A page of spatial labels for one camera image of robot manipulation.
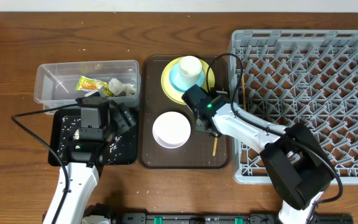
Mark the white tissue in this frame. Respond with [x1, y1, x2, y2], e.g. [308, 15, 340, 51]
[108, 78, 137, 96]

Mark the white bowl with rice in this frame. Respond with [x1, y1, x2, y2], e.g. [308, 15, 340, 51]
[152, 111, 191, 149]

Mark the yellow plate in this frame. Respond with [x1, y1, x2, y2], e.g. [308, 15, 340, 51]
[161, 57, 215, 105]

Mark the green snack wrapper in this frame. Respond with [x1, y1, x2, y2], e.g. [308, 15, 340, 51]
[75, 76, 114, 97]

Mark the light blue bowl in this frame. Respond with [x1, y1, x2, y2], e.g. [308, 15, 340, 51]
[169, 63, 204, 92]

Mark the white cup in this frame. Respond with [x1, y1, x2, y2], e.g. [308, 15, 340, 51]
[178, 56, 204, 86]

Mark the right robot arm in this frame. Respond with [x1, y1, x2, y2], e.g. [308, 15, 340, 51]
[190, 97, 337, 223]

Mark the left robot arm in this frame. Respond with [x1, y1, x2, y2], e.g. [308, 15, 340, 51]
[43, 97, 138, 223]

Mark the grey dishwasher rack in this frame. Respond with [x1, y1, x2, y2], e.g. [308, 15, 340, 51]
[228, 30, 358, 185]

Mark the black plastic tray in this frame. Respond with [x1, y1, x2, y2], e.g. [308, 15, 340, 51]
[50, 104, 138, 166]

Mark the dark brown serving tray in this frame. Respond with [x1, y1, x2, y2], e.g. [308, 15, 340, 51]
[139, 55, 231, 169]

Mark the spilled rice pile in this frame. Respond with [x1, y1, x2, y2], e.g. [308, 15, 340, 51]
[50, 115, 138, 165]

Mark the clear plastic bin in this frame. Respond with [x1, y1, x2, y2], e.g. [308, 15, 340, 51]
[34, 60, 141, 109]

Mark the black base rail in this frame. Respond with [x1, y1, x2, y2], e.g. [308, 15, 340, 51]
[82, 203, 354, 224]

